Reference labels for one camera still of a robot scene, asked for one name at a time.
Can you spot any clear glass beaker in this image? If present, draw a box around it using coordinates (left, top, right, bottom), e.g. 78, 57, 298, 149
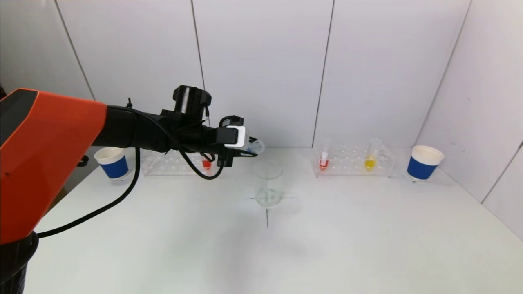
253, 161, 284, 208

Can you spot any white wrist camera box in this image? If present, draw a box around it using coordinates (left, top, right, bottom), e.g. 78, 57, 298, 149
220, 116, 247, 148

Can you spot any yellow liquid test tube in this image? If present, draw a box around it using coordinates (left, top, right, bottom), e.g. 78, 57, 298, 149
364, 138, 381, 171

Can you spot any clear acrylic test tube rack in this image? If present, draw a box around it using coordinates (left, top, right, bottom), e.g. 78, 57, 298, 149
311, 143, 396, 178
139, 146, 219, 178

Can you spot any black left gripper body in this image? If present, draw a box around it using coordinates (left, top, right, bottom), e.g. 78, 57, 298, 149
203, 125, 236, 167

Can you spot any white paper cup blue sleeve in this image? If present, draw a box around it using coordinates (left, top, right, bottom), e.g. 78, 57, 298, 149
94, 147, 130, 181
406, 145, 444, 183

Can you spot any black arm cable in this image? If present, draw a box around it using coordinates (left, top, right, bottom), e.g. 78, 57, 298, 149
37, 98, 226, 239

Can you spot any red liquid tube white label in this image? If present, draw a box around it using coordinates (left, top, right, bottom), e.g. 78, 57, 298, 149
319, 139, 332, 171

